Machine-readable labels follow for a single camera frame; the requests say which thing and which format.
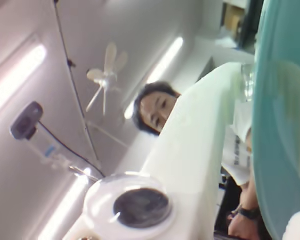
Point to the person's bare forearm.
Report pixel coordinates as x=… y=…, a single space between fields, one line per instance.
x=251 y=195

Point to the person's head with black hair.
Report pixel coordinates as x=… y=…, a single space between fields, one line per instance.
x=152 y=107

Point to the person's hand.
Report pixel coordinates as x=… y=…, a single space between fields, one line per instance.
x=241 y=227

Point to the grey webcam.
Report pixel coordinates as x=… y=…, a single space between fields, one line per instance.
x=26 y=122

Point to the white ceiling fan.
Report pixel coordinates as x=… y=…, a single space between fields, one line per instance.
x=107 y=81

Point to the brown cardboard box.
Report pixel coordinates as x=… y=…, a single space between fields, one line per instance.
x=232 y=20

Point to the black wristwatch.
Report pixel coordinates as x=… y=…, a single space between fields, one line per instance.
x=248 y=213

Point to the person in white shirt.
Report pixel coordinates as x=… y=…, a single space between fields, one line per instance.
x=240 y=155

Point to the ceiling tube light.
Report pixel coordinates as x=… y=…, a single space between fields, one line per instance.
x=27 y=62
x=65 y=200
x=167 y=57
x=128 y=112

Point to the googly eye sticker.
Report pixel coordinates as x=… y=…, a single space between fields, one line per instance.
x=140 y=207

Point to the blue plate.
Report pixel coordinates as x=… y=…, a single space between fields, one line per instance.
x=277 y=150

